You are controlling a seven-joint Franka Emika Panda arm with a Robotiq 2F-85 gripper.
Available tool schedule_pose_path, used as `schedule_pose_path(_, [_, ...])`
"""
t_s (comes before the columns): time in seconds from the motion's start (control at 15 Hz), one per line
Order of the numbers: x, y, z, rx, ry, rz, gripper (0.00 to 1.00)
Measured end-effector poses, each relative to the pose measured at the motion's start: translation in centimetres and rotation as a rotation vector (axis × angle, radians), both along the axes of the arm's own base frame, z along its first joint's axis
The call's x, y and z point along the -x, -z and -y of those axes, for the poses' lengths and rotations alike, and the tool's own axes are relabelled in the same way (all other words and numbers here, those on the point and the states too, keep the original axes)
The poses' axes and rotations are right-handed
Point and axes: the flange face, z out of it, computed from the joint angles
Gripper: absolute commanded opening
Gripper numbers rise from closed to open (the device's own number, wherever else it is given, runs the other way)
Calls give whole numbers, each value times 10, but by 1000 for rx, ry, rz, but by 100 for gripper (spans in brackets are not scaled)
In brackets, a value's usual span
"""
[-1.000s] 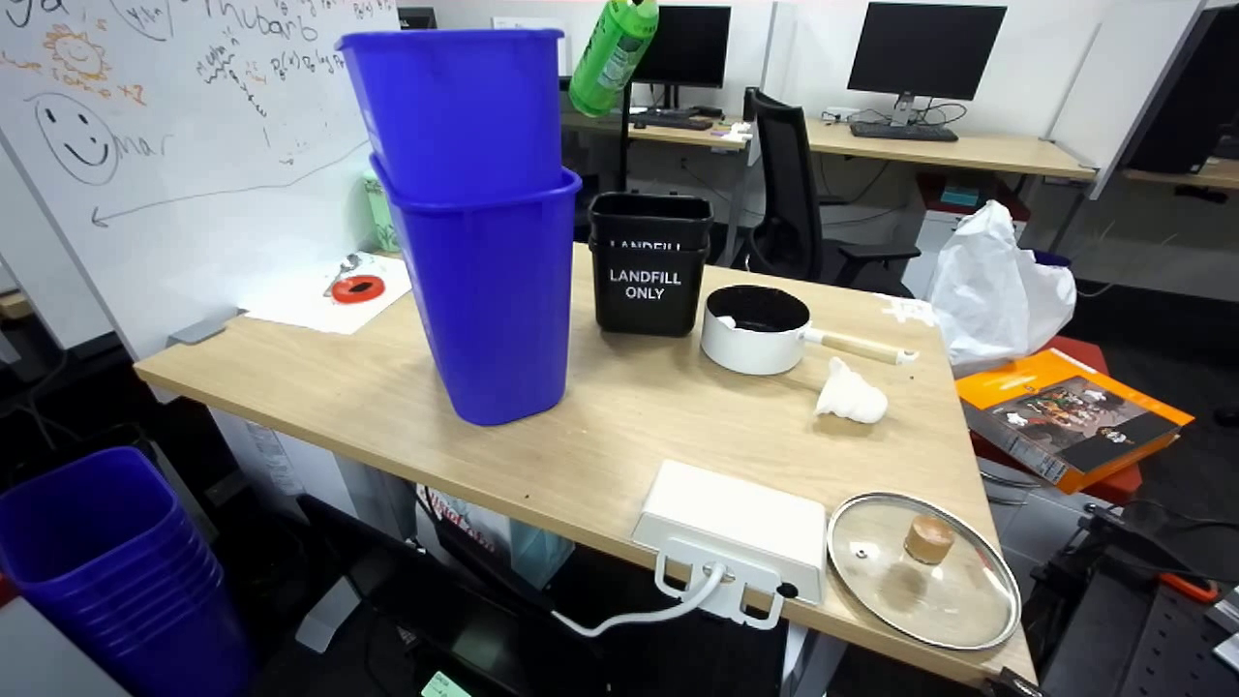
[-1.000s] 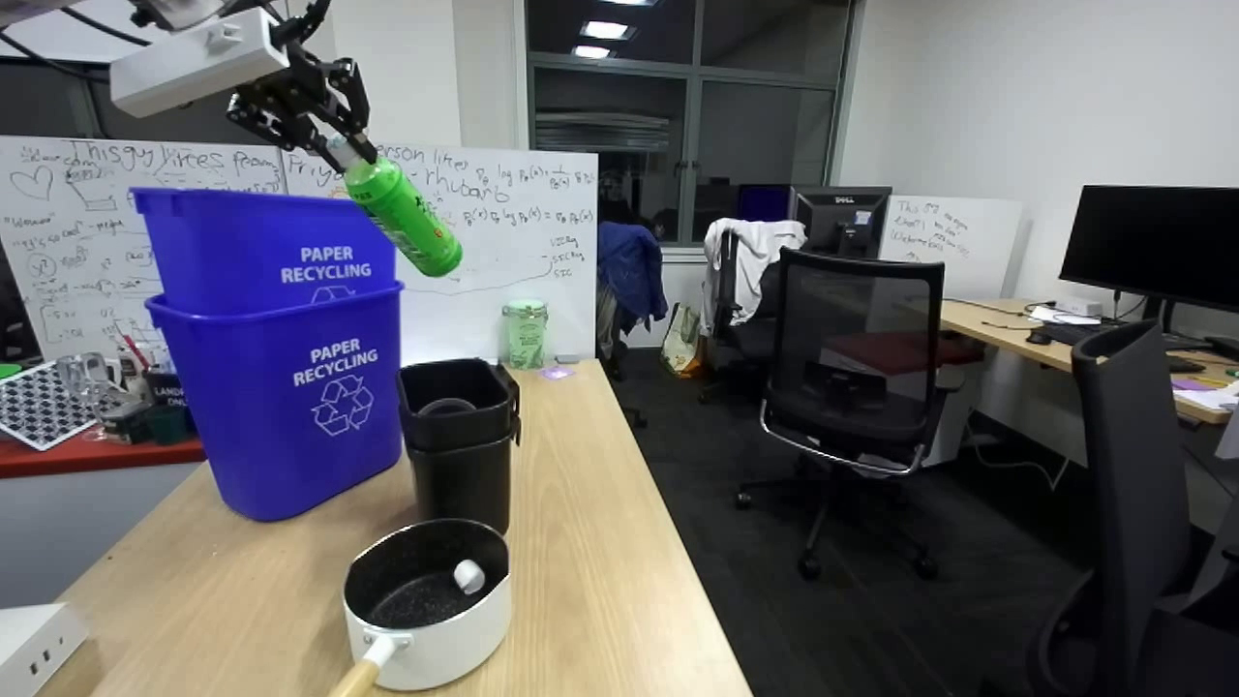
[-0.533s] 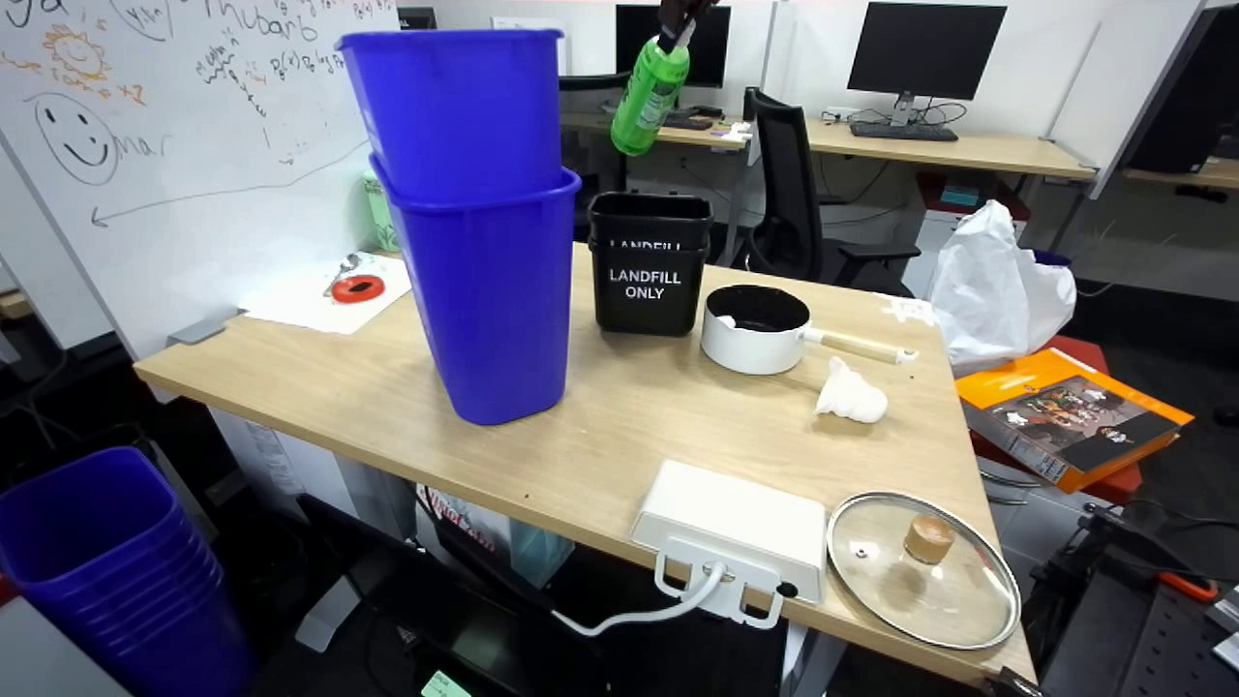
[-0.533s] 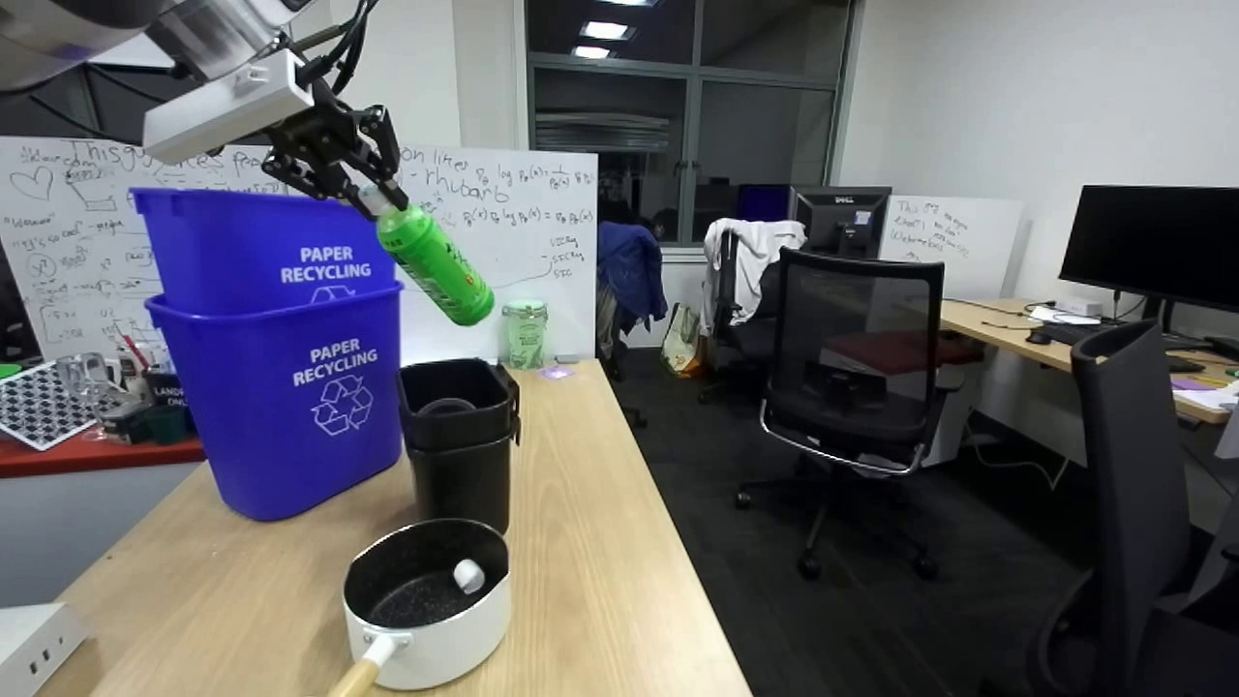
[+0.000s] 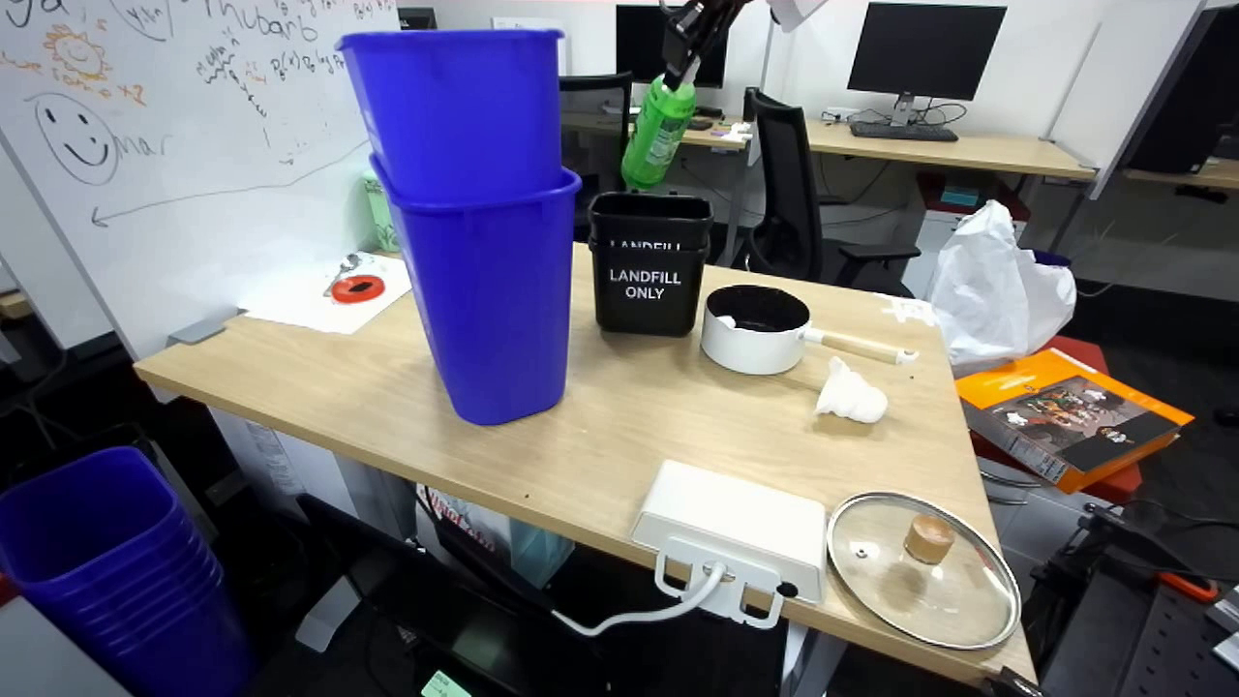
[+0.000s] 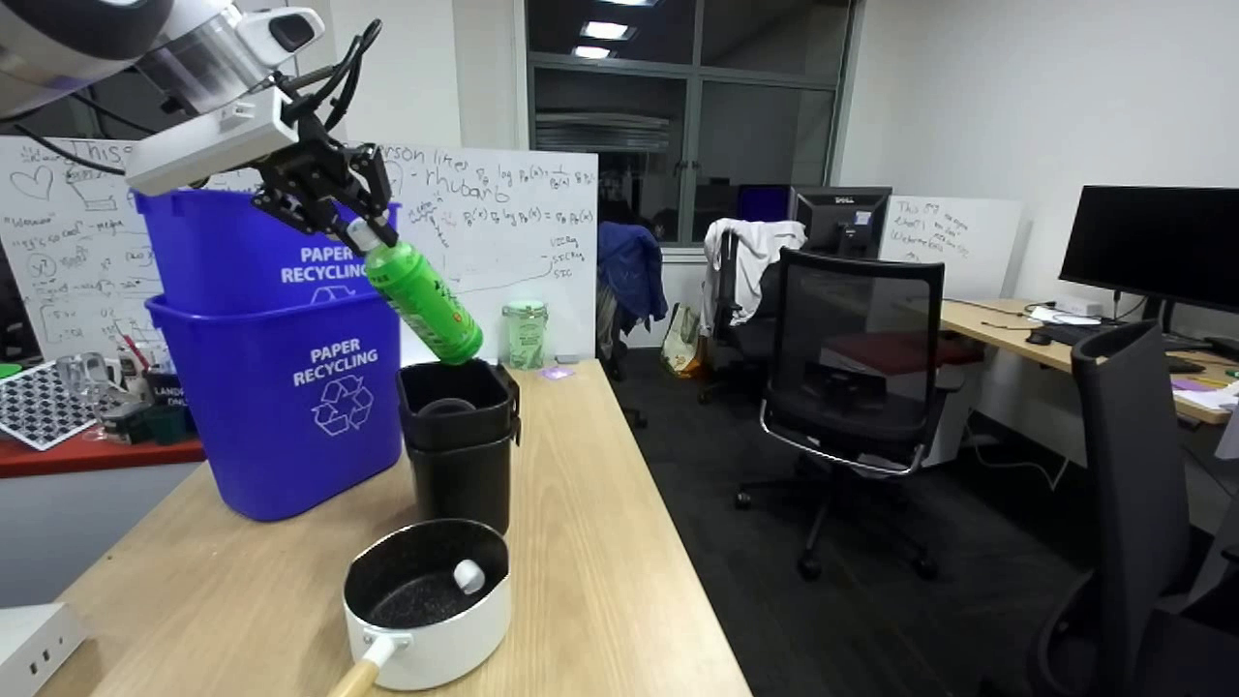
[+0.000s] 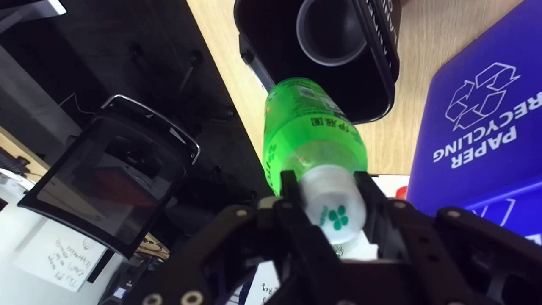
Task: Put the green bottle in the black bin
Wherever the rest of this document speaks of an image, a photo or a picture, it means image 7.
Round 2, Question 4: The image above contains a small white noteboard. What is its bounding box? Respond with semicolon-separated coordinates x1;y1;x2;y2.
11;225;109;295

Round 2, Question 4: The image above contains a black mesh office chair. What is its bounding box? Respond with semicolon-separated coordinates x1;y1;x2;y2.
16;93;202;261

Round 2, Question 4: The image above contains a wooden office desk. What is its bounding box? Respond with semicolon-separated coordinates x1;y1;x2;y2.
0;125;50;183

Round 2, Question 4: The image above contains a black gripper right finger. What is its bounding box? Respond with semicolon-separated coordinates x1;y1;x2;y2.
355;171;542;305

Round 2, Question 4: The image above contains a large blue paper recycling bin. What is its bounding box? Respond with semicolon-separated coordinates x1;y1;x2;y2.
405;0;542;217

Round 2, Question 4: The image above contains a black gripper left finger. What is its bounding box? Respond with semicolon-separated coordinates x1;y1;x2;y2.
134;169;341;305

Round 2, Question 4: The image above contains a black plastic bin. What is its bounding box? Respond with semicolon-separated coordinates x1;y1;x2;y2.
233;0;404;125

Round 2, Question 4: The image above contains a green plastic bottle white cap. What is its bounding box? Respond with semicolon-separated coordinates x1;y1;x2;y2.
263;76;370;246

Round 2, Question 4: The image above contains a small blue paper recycling bin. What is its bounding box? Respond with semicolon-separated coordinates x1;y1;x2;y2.
463;175;542;246

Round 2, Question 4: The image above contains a black cup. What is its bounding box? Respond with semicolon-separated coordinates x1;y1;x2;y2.
295;0;370;68

